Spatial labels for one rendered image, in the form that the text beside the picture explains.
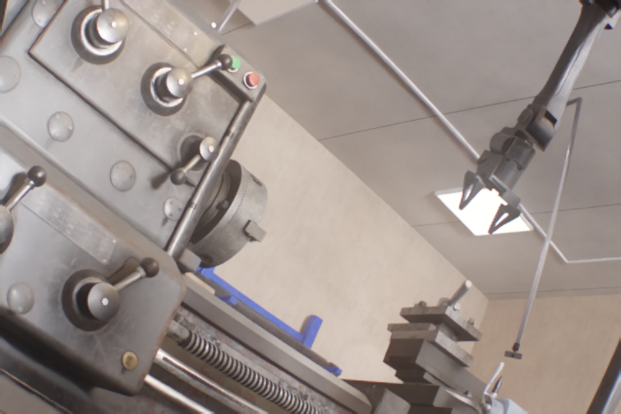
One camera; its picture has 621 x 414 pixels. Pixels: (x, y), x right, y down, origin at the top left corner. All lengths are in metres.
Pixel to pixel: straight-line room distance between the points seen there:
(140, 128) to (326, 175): 4.76
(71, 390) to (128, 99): 0.56
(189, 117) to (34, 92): 0.34
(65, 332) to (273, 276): 4.60
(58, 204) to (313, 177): 4.92
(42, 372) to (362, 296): 5.11
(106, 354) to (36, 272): 0.18
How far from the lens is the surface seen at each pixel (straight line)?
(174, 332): 1.48
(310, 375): 1.77
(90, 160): 1.47
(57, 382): 1.47
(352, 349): 6.35
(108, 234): 1.32
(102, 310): 1.25
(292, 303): 5.93
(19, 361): 1.44
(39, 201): 1.28
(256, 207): 1.83
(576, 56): 1.78
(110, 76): 1.50
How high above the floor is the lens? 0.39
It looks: 24 degrees up
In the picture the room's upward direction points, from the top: 25 degrees clockwise
